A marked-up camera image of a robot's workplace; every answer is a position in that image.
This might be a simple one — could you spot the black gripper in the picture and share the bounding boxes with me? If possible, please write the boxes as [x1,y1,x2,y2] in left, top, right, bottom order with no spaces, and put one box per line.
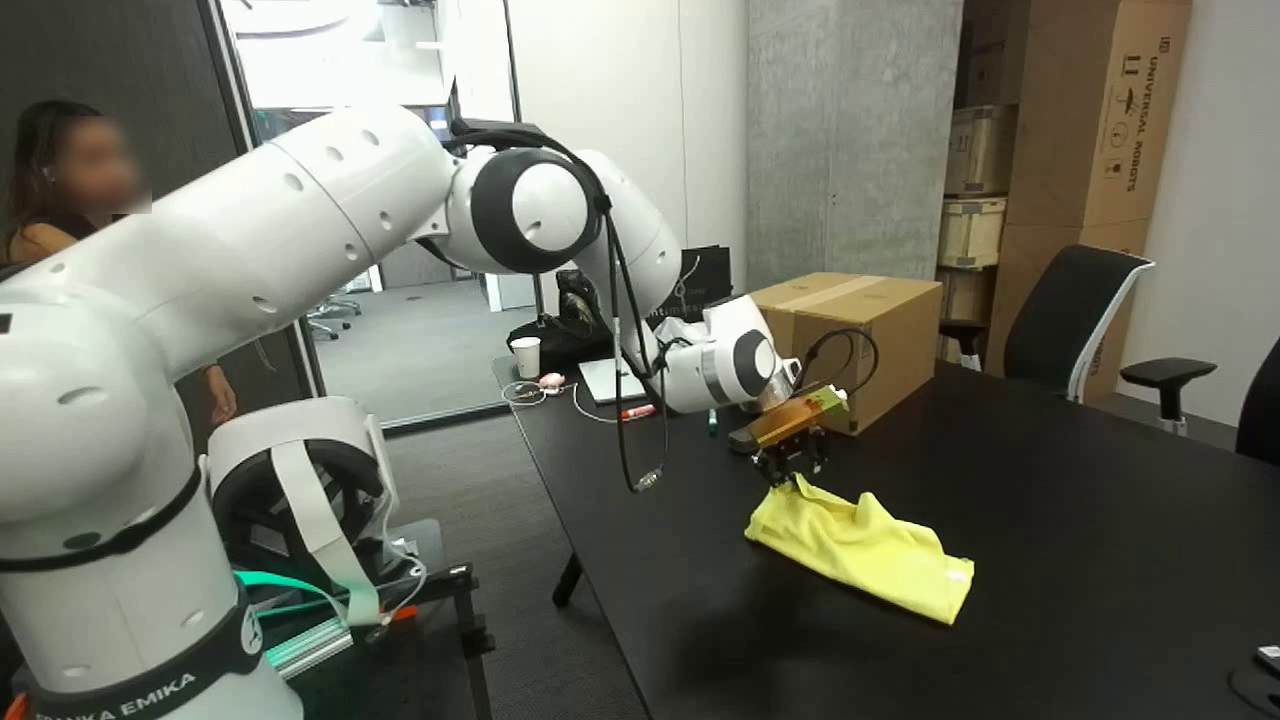
[729,385,850,484]

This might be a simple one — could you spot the yellow cloth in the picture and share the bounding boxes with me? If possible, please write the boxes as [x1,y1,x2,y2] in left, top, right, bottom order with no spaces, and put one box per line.
[743,476,975,623]

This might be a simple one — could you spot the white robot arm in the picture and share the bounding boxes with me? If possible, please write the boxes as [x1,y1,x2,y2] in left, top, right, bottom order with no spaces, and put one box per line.
[0,104,801,720]

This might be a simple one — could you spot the brown cardboard box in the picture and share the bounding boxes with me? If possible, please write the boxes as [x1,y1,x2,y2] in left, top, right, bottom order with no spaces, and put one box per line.
[752,274,939,438]

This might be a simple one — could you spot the black equipment pile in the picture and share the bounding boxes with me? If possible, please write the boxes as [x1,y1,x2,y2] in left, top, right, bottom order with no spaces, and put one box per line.
[539,244,731,368]

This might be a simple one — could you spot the white paper cup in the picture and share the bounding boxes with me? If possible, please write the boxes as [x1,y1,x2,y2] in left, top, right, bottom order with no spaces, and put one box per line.
[511,338,539,382]

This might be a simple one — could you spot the stacked cardboard boxes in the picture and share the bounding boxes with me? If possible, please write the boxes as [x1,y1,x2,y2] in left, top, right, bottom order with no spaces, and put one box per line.
[939,104,1018,270]

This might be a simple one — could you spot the black chair armrest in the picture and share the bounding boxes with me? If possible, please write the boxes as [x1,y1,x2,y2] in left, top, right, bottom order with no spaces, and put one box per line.
[1123,357,1214,438]

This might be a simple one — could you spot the tall cardboard box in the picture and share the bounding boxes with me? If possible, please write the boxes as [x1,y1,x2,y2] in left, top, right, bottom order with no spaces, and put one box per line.
[987,0,1192,378]

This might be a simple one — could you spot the white VR headset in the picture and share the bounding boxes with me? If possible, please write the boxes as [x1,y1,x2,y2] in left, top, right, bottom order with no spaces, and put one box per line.
[208,398,427,623]

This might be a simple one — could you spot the seated person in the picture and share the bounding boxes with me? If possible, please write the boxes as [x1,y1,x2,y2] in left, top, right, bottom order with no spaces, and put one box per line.
[4,97,245,433]

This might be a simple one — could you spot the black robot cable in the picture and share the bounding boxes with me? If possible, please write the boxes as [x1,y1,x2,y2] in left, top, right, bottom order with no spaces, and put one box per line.
[443,115,674,496]

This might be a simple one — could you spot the black office chair white frame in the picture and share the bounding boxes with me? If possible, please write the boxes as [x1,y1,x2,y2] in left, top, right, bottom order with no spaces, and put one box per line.
[1006,244,1152,404]

